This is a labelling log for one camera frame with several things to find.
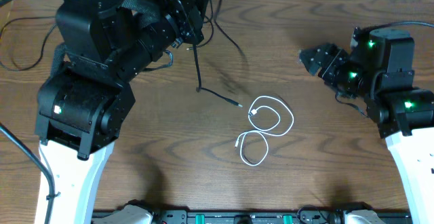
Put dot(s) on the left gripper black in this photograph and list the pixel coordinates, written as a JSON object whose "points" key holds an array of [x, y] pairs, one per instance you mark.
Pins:
{"points": [[195, 1]]}

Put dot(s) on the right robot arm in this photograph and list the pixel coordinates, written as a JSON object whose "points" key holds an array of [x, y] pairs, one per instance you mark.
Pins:
{"points": [[379, 70]]}

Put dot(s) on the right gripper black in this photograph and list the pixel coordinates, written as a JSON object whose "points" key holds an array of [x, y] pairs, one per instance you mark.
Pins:
{"points": [[340, 58]]}

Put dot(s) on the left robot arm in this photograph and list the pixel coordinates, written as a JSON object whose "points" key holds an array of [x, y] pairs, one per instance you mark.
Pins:
{"points": [[85, 100]]}

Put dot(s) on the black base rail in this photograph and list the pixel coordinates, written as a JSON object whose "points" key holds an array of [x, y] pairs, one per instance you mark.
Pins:
{"points": [[132, 215]]}

